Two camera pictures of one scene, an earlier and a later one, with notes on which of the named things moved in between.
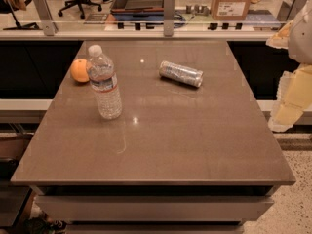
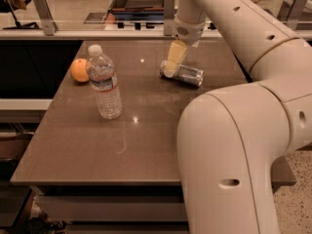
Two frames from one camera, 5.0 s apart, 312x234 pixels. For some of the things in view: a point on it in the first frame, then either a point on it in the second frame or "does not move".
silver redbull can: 181,74 does not move
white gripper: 301,38 → 189,31
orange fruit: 79,70 does not move
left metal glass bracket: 49,24 does not move
